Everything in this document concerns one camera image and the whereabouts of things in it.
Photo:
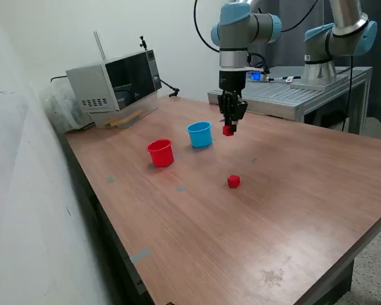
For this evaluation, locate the small black camera mount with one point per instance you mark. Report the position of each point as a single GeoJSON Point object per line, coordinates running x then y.
{"type": "Point", "coordinates": [143, 43]}

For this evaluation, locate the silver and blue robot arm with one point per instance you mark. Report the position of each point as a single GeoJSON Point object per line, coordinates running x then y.
{"type": "Point", "coordinates": [231, 35]}

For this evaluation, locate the red cube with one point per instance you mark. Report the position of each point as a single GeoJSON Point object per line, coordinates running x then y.
{"type": "Point", "coordinates": [227, 131]}
{"type": "Point", "coordinates": [233, 181]}

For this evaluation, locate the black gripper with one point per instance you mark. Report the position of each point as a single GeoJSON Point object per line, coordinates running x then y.
{"type": "Point", "coordinates": [232, 81]}

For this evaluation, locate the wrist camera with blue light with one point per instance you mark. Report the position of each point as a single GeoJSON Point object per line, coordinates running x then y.
{"type": "Point", "coordinates": [254, 76]}

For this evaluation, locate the thin white rod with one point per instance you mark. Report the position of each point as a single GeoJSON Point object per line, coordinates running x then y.
{"type": "Point", "coordinates": [100, 46]}

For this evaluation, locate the large grey tape patch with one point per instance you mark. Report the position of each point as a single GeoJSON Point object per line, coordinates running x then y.
{"type": "Point", "coordinates": [140, 256]}

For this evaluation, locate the red plastic cup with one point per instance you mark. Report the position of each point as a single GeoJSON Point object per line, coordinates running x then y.
{"type": "Point", "coordinates": [160, 155]}

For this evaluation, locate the white warning label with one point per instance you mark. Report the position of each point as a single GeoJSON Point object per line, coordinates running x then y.
{"type": "Point", "coordinates": [290, 79]}

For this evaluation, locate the aluminium profile robot stand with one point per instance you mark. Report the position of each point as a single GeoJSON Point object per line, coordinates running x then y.
{"type": "Point", "coordinates": [273, 93]}

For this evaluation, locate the yellowish wooden pieces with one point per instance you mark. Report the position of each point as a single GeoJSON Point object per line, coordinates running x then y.
{"type": "Point", "coordinates": [120, 120]}

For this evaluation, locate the blue plastic cup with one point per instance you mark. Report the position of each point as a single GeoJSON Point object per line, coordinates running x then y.
{"type": "Point", "coordinates": [199, 136]}

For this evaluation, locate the silver microwave oven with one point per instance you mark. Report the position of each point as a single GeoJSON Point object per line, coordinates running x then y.
{"type": "Point", "coordinates": [92, 85]}

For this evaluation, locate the aluminium mounting plate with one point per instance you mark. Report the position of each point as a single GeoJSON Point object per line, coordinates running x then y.
{"type": "Point", "coordinates": [339, 79]}

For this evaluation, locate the clear acrylic stand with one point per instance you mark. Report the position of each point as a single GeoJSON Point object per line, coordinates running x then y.
{"type": "Point", "coordinates": [146, 108]}

